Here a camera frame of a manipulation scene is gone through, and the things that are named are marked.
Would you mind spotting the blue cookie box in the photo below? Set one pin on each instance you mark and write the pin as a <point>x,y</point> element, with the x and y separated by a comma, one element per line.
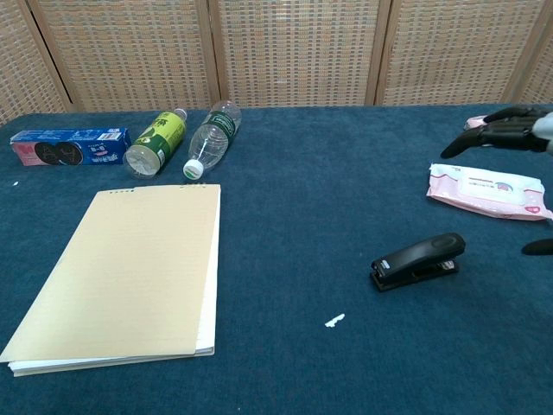
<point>78,147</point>

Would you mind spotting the green tea bottle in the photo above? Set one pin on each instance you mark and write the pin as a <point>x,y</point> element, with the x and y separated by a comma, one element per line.
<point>160,138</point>

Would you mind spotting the small pink tissue pack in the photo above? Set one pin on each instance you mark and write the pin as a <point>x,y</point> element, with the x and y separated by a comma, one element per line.
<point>473,123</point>

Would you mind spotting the pink wet wipes pack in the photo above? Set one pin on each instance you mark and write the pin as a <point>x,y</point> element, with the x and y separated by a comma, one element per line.
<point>484,190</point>

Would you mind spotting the clear water bottle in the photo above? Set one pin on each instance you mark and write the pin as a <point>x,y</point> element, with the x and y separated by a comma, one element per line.
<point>214,138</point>

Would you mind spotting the beige notebook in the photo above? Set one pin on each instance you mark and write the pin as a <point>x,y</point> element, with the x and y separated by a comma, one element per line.
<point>125,268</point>

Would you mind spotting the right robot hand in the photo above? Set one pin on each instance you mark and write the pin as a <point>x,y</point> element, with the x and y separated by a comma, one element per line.
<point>505,129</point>

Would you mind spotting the woven screen panel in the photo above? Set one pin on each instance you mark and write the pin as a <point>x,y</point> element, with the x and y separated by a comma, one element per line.
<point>453,52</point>
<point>21,65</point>
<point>298,52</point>
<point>540,65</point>
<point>129,52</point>

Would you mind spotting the black stapler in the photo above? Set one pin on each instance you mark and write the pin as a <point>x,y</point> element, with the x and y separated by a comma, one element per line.
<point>419,255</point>

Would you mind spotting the blue felt table cloth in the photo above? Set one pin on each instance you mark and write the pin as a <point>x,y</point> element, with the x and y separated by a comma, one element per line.
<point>302,194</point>

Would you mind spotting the white paper scrap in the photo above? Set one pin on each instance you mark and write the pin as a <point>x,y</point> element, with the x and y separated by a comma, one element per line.
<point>334,321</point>

